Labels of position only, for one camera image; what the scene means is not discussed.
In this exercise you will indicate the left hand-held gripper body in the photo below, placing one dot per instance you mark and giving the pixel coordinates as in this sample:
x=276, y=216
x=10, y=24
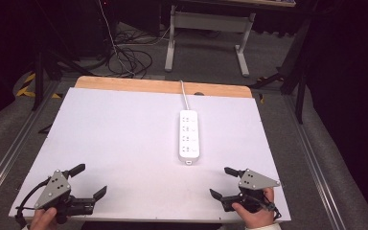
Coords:
x=53, y=188

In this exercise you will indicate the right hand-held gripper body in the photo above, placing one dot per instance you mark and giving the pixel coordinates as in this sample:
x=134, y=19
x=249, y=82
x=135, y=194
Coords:
x=254, y=183

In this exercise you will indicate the person's left hand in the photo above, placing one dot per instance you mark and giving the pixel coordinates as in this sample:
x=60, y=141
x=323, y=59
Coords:
x=43, y=218

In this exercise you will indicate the person's right hand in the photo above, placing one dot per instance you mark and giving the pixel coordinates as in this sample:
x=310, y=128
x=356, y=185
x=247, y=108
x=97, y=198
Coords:
x=257, y=217

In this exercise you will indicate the white power strip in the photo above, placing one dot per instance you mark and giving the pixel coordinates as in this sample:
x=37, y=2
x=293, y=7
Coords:
x=189, y=135

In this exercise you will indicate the white table cover sheet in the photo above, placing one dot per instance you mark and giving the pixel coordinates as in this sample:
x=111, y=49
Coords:
x=134, y=143

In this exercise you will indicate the yellow black floor tape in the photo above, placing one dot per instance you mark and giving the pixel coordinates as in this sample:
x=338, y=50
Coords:
x=28, y=86

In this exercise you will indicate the black metal stand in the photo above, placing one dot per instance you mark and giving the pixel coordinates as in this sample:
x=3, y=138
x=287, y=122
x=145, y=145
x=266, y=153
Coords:
x=40, y=76
x=297, y=76

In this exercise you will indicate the aluminium floor rail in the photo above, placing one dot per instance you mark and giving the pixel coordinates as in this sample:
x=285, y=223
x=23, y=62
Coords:
x=313, y=159
x=16, y=147

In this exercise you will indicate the white metal desk frame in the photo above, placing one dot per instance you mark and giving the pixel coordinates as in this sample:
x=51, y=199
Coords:
x=209, y=22

